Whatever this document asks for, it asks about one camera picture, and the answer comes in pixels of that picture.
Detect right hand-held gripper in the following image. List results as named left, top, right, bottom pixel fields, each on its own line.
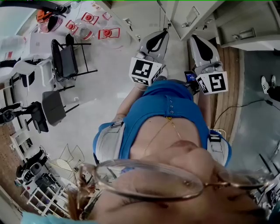
left=189, top=35, right=229, bottom=96

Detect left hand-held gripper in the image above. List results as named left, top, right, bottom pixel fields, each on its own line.
left=129, top=30, right=170, bottom=87

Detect grey metal locker cabinet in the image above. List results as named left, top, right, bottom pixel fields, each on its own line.
left=102, top=0, right=280, bottom=51

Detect person's left forearm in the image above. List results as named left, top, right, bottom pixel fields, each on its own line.
left=115, top=84, right=149, bottom=123

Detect person's right forearm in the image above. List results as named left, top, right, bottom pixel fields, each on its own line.
left=197, top=91, right=212, bottom=130

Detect black device with blue screen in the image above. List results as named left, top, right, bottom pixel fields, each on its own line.
left=184, top=70, right=200, bottom=95

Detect wooden plank platform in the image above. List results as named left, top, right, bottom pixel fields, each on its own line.
left=188, top=39, right=245, bottom=140

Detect person's blue shirt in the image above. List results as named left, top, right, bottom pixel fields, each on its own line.
left=93, top=80, right=232, bottom=168

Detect black folding chair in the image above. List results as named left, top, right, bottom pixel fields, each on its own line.
left=51, top=34, right=98, bottom=83
left=42, top=85, right=80, bottom=127

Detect person's face and neck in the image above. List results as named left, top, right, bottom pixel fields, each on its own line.
left=89, top=115, right=270, bottom=224

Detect pink translucent container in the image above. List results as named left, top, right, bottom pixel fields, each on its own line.
left=40, top=16, right=64, bottom=33

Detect white plastic chair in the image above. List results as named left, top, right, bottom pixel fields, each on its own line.
left=15, top=58, right=55, bottom=87

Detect orange and black tool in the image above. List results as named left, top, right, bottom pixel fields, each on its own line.
left=36, top=10, right=53, bottom=24

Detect thin-rimmed glasses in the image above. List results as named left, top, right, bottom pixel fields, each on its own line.
left=78, top=158, right=275, bottom=201

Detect black office chair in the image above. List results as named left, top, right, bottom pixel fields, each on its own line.
left=21, top=101, right=50, bottom=134

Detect plastic-wrapped white bundle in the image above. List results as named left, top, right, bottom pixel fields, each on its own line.
left=0, top=36, right=27, bottom=62

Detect small white shelf unit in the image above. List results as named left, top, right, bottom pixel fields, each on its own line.
left=10, top=129, right=33, bottom=160

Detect white metal rack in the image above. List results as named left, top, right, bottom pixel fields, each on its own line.
left=26, top=183, right=70, bottom=219

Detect teal head cover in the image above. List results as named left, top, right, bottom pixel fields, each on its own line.
left=21, top=211, right=99, bottom=224

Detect black cable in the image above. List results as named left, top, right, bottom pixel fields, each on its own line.
left=213, top=99, right=274, bottom=130

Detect thin gold necklace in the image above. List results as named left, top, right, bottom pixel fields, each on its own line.
left=143, top=116, right=182, bottom=155

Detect white shoulder strap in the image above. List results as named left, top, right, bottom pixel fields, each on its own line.
left=206, top=129, right=228, bottom=167
left=96, top=122, right=126, bottom=164

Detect wire frame chair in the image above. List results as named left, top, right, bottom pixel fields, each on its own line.
left=49, top=143, right=86, bottom=173

